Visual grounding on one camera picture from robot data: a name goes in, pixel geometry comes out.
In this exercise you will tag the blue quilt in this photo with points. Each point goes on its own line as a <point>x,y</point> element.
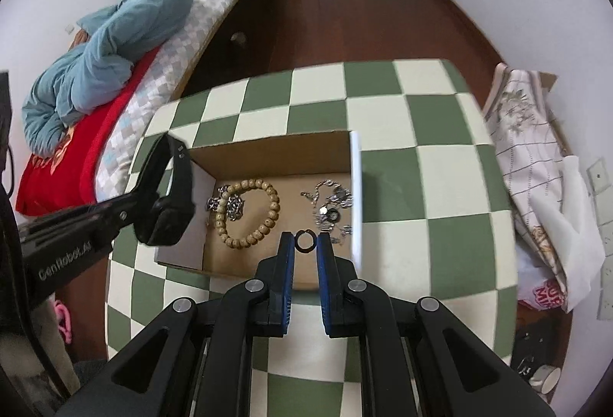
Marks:
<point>115,38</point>

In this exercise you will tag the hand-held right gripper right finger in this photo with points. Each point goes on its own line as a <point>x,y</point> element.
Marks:
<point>325,283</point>

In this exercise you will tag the red print plastic bag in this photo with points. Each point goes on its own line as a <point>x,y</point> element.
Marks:
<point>543,290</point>

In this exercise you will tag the black fitness band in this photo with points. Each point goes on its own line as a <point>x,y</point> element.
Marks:
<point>165,220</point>

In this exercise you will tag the green white checkered tablecloth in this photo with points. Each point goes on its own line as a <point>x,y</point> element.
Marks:
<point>431,144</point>

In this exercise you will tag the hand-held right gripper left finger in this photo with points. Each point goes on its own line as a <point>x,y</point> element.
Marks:
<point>286,283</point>

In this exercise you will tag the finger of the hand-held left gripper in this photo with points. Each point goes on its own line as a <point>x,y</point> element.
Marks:
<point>96,218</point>

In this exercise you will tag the black box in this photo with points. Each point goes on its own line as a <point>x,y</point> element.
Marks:
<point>541,340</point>

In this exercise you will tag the white power strip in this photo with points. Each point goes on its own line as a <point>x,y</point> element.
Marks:
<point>602,216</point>

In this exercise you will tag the cardboard box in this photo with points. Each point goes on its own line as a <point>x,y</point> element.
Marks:
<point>287,158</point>

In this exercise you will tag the white cup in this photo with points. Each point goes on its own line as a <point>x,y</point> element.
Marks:
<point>546,379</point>

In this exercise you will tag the floral patterned cloth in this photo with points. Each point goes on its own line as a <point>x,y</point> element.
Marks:
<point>522,134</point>

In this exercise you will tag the white plastic bag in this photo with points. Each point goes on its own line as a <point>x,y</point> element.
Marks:
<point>570,230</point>

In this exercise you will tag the brown cardboard sheet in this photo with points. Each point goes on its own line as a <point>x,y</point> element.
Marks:
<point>550,80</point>

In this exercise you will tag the grey white checkered bedsheet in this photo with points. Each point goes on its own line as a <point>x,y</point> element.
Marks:
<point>158,81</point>

